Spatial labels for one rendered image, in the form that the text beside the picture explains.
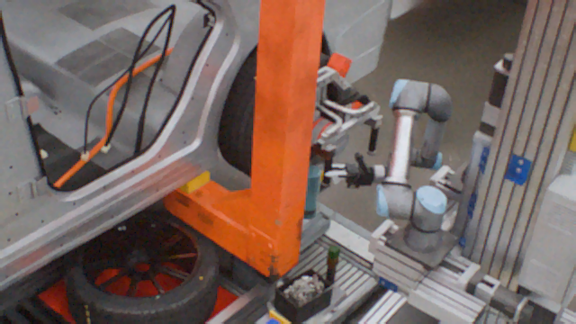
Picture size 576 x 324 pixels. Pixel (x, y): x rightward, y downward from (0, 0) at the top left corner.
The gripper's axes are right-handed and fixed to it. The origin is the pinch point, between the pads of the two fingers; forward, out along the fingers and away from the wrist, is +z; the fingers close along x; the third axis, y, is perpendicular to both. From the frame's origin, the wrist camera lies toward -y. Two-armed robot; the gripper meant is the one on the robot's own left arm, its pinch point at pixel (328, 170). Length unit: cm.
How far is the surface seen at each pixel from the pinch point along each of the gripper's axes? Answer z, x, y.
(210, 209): 50, -8, 15
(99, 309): 95, -47, 35
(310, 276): 8.5, -33.7, 30.4
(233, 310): 41, -39, 44
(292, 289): 17, -45, 26
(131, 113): 84, 19, -16
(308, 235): 0, 32, 66
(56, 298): 118, -19, 56
